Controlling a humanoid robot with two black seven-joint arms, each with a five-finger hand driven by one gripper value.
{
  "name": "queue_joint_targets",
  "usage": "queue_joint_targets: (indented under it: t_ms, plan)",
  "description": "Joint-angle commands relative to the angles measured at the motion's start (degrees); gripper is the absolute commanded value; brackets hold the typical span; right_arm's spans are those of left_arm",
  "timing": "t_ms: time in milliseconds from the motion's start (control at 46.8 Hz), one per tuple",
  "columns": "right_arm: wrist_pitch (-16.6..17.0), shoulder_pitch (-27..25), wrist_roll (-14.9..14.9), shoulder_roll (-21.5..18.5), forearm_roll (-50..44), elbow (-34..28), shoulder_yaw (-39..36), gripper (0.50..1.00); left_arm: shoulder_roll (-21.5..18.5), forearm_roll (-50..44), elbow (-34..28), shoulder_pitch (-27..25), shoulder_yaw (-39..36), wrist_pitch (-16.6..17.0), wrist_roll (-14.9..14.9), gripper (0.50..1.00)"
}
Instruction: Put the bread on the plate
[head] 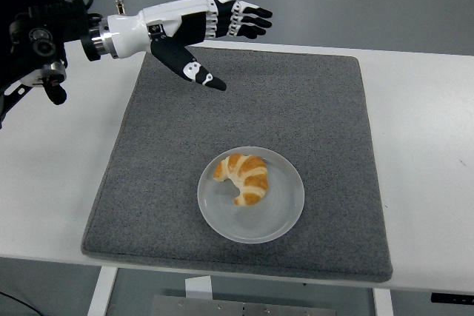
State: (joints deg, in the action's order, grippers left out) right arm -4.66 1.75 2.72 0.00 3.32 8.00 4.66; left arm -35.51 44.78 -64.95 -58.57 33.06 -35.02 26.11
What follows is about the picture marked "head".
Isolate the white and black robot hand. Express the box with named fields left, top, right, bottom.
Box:
left=106, top=0, right=274, bottom=92

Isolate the golden croissant bread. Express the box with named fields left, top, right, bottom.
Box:
left=213, top=153, right=269, bottom=207

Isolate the pale grey round plate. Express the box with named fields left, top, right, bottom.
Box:
left=196, top=145, right=306, bottom=245

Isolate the grey metal plate with screws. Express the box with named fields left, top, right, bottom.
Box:
left=151, top=295, right=338, bottom=316

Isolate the grey felt mat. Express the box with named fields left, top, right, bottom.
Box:
left=81, top=42, right=394, bottom=283

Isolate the white table leg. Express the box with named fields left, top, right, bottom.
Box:
left=372, top=288, right=394, bottom=316
left=87, top=266, right=119, bottom=316

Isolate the black table control panel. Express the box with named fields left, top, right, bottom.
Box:
left=431, top=292, right=474, bottom=304

